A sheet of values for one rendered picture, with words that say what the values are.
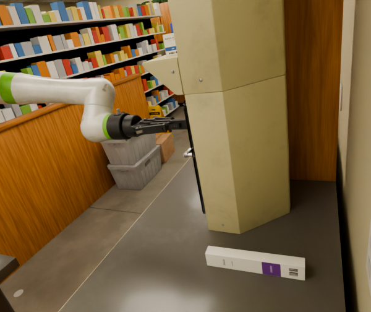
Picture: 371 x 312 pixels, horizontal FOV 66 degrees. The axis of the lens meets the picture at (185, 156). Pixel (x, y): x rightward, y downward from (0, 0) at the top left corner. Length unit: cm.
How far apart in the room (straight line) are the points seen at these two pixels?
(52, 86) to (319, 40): 93
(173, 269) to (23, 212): 210
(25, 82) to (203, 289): 92
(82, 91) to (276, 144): 68
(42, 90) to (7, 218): 176
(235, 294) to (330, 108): 70
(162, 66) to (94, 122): 35
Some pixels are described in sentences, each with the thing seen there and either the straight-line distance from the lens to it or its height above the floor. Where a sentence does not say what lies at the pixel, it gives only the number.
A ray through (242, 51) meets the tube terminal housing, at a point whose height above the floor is 150.
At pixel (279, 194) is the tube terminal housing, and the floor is 103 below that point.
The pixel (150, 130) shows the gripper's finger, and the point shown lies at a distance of 89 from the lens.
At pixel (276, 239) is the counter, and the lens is 96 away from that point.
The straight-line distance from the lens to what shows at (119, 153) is 320.
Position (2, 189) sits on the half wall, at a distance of 271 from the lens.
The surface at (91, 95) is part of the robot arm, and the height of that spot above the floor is 142.
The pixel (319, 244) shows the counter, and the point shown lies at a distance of 95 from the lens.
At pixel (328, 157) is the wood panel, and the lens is 120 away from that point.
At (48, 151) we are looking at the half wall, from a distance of 294.
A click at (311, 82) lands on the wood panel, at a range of 110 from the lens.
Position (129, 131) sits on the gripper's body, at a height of 130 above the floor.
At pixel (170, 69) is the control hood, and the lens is 80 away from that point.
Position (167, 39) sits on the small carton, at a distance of 90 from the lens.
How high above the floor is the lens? 157
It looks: 24 degrees down
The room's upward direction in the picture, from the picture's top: 11 degrees counter-clockwise
